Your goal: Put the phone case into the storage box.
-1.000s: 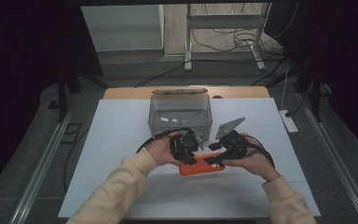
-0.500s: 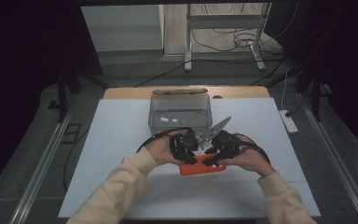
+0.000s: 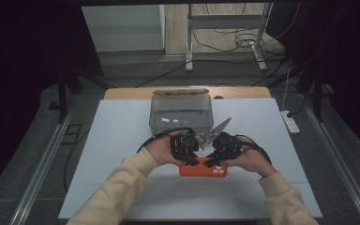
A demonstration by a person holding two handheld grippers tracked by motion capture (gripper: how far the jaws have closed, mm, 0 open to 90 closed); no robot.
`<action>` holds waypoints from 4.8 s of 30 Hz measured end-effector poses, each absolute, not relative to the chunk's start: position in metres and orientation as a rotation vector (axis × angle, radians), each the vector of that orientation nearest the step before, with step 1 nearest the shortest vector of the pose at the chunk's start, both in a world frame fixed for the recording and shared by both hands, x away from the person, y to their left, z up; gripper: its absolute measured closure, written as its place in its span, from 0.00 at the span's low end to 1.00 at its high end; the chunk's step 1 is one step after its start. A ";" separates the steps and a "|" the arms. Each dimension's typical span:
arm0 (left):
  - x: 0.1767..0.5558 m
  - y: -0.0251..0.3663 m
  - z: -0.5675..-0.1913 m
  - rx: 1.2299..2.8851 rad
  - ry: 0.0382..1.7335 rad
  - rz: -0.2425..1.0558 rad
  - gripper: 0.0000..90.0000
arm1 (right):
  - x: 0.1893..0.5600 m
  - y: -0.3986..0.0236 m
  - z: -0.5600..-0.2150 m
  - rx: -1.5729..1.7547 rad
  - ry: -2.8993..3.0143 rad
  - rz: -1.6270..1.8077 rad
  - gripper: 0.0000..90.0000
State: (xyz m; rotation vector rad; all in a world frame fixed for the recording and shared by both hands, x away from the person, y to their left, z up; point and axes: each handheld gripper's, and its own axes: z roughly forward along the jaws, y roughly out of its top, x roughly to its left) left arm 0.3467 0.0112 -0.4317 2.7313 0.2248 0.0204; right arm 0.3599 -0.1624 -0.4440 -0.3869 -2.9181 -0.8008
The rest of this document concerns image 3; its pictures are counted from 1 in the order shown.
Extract black plug with cable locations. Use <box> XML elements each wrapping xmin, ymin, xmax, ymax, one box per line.
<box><xmin>286</xmin><ymin>93</ymin><xmax>308</xmax><ymax>119</ymax></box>

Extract orange phone case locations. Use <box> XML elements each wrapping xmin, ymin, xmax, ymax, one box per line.
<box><xmin>178</xmin><ymin>157</ymin><xmax>229</xmax><ymax>179</ymax></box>

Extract transparent grey storage box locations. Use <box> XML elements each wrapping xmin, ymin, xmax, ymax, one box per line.
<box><xmin>148</xmin><ymin>93</ymin><xmax>215</xmax><ymax>138</ymax></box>

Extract tangled black floor cables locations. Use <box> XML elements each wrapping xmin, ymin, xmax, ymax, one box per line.
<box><xmin>191</xmin><ymin>3</ymin><xmax>303</xmax><ymax>59</ymax></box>

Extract thin black floor cable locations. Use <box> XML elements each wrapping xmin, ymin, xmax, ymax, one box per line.
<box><xmin>62</xmin><ymin>128</ymin><xmax>91</xmax><ymax>194</ymax></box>

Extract white table mat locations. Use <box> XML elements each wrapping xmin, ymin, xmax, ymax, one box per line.
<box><xmin>58</xmin><ymin>97</ymin><xmax>323</xmax><ymax>219</ymax></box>

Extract white cable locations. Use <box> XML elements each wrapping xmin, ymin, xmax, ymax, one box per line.
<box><xmin>281</xmin><ymin>67</ymin><xmax>293</xmax><ymax>112</ymax></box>

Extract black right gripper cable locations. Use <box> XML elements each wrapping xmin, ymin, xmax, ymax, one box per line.
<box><xmin>239</xmin><ymin>133</ymin><xmax>273</xmax><ymax>166</ymax></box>

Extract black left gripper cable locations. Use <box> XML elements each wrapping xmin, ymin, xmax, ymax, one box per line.
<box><xmin>136</xmin><ymin>127</ymin><xmax>195</xmax><ymax>155</ymax></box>

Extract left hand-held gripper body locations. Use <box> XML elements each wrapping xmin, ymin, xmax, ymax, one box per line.
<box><xmin>169</xmin><ymin>130</ymin><xmax>201</xmax><ymax>162</ymax></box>

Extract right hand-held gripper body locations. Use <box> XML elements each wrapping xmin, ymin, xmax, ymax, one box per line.
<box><xmin>196</xmin><ymin>116</ymin><xmax>244</xmax><ymax>162</ymax></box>

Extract aluminium floor rail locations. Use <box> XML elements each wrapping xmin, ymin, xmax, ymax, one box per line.
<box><xmin>299</xmin><ymin>93</ymin><xmax>360</xmax><ymax>225</ymax></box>
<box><xmin>8</xmin><ymin>104</ymin><xmax>77</xmax><ymax>225</ymax></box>

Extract grey metal stand frame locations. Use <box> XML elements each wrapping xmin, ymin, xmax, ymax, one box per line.
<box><xmin>185</xmin><ymin>2</ymin><xmax>274</xmax><ymax>73</ymax></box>

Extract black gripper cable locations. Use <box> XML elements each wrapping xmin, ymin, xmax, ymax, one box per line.
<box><xmin>239</xmin><ymin>133</ymin><xmax>273</xmax><ymax>166</ymax></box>
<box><xmin>136</xmin><ymin>127</ymin><xmax>195</xmax><ymax>155</ymax></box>

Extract black stand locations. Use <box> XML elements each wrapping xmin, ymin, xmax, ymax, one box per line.
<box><xmin>47</xmin><ymin>60</ymin><xmax>110</xmax><ymax>124</ymax></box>
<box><xmin>295</xmin><ymin>67</ymin><xmax>336</xmax><ymax>123</ymax></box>

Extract person's right hand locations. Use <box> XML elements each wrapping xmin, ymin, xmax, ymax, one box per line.
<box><xmin>220</xmin><ymin>136</ymin><xmax>278</xmax><ymax>179</ymax></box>

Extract white cabinet panel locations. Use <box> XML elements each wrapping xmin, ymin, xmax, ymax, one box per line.
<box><xmin>81</xmin><ymin>4</ymin><xmax>166</xmax><ymax>53</ymax></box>

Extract person's left hand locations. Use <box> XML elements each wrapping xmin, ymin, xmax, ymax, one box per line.
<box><xmin>145</xmin><ymin>131</ymin><xmax>188</xmax><ymax>168</ymax></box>

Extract white power strip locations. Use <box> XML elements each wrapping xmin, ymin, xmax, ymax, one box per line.
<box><xmin>279</xmin><ymin>110</ymin><xmax>301</xmax><ymax>136</ymax></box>

